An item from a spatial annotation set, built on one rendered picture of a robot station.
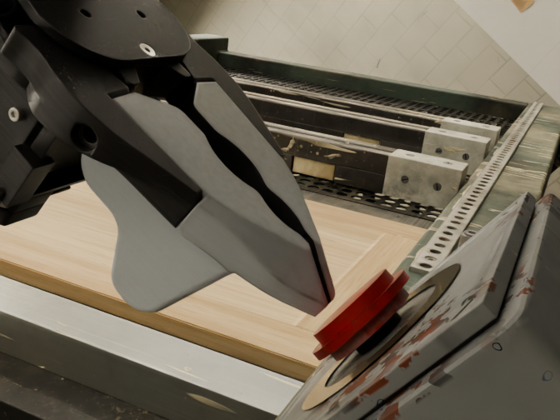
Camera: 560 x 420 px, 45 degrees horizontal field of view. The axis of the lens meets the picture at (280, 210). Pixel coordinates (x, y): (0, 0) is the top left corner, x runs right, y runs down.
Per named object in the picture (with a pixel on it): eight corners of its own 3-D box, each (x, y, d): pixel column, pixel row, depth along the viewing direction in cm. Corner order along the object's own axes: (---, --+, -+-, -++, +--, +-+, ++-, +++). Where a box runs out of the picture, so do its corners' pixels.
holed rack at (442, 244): (435, 278, 72) (437, 273, 72) (408, 271, 74) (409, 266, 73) (543, 105, 217) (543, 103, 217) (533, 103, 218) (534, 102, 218)
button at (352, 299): (424, 342, 19) (372, 287, 19) (332, 412, 21) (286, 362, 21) (451, 292, 23) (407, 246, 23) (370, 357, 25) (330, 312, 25)
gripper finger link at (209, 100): (277, 344, 27) (127, 177, 28) (377, 255, 25) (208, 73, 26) (242, 381, 25) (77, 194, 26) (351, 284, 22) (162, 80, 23)
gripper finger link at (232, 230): (242, 381, 25) (77, 194, 26) (351, 284, 22) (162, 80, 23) (197, 426, 22) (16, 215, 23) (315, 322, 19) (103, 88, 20)
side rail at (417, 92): (518, 139, 216) (527, 105, 212) (215, 81, 255) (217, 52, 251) (521, 136, 223) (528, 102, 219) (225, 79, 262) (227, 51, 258)
